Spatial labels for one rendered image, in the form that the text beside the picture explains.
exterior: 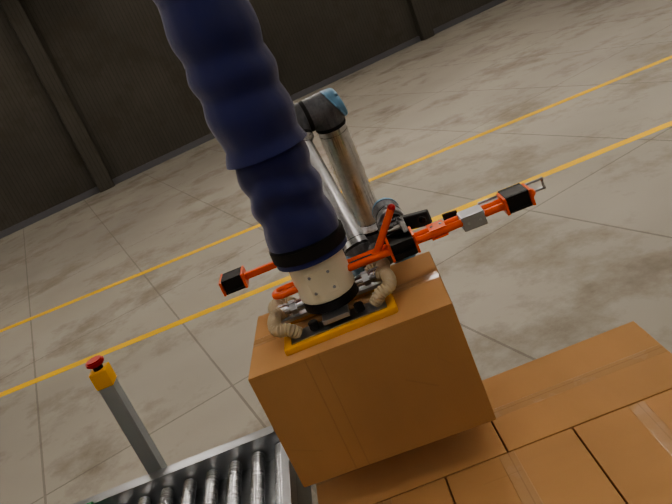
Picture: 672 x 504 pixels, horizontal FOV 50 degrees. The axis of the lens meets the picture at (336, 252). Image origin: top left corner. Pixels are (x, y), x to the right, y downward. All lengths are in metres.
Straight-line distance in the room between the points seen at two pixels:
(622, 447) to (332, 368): 0.82
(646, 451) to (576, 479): 0.20
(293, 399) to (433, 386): 0.39
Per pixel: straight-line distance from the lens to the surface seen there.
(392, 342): 1.97
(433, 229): 2.05
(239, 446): 2.70
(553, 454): 2.19
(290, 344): 2.04
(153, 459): 2.97
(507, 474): 2.17
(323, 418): 2.08
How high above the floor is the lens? 1.94
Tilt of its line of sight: 20 degrees down
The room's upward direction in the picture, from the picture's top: 23 degrees counter-clockwise
